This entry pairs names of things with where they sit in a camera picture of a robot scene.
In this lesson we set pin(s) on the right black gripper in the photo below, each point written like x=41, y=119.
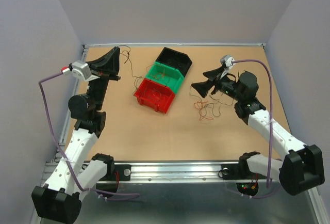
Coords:
x=203, y=88

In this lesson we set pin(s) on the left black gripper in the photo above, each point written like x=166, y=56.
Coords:
x=109, y=63

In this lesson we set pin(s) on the green plastic bin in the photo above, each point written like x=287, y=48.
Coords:
x=166, y=76

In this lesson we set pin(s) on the black plastic bin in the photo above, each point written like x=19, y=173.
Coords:
x=175, y=59

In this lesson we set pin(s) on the red plastic bin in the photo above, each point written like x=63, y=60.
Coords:
x=154, y=95

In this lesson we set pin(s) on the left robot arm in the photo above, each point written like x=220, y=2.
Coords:
x=60, y=197

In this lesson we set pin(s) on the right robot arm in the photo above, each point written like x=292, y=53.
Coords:
x=300, y=167

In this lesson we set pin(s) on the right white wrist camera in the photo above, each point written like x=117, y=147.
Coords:
x=227, y=63

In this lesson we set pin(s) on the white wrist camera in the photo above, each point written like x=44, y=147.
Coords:
x=79, y=70
x=227, y=63

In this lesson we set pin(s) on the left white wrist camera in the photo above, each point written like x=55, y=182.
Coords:
x=79, y=70

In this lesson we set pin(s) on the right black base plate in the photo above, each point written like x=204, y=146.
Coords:
x=231, y=171

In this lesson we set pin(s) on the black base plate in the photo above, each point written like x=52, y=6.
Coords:
x=121, y=172
x=231, y=171

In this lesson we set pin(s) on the aluminium rail frame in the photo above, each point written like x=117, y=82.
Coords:
x=171, y=172

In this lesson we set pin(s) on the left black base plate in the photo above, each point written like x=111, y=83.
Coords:
x=121, y=172

